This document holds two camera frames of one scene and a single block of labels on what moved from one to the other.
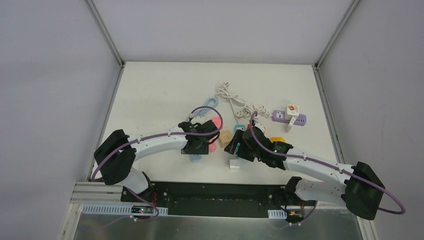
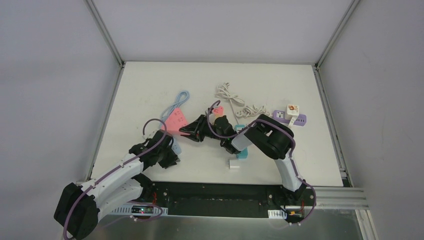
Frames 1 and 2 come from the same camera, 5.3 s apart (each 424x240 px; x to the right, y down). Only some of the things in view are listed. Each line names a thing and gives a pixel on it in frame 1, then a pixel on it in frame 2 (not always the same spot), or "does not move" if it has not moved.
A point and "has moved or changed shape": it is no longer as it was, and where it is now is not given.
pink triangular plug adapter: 212,147 to 175,120
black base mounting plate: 237,198 does not move
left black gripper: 200,145 to 168,157
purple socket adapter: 279,116 does not move
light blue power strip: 196,158 has moved or changed shape
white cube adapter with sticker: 291,110 does not move
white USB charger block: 234,164 does not move
